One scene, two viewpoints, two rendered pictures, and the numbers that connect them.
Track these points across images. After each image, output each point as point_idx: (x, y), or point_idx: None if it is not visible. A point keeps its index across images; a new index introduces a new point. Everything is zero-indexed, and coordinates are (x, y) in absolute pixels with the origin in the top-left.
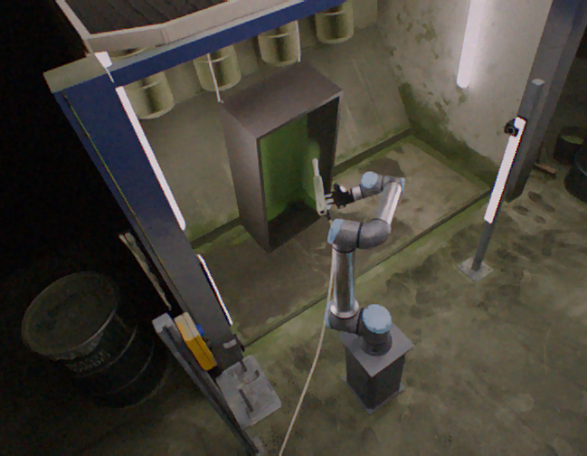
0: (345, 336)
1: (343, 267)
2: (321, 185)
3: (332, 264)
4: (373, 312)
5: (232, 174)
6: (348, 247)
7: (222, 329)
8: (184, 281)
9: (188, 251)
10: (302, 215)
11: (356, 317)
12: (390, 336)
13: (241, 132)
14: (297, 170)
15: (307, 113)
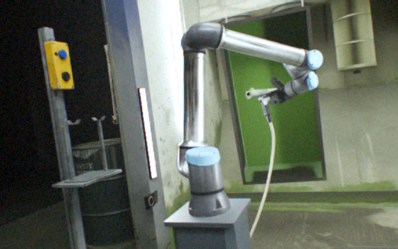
0: None
1: (183, 73)
2: (273, 88)
3: (267, 182)
4: (204, 148)
5: (235, 97)
6: (186, 45)
7: (142, 176)
8: (124, 98)
9: (130, 70)
10: (300, 175)
11: None
12: (217, 199)
13: None
14: (313, 134)
15: None
